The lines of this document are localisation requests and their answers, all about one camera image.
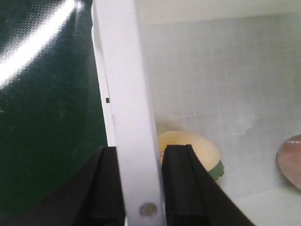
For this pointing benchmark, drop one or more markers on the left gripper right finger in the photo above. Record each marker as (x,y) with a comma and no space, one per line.
(192,197)

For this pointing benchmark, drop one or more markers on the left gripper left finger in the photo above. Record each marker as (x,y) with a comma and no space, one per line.
(92,197)

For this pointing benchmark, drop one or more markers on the cream round plush toy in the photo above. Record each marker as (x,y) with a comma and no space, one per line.
(206,152)

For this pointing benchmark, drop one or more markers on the pink peach plush toy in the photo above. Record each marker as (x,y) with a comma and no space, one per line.
(289,160)

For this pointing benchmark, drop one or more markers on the white plastic tote box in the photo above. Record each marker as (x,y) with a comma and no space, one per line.
(229,70)

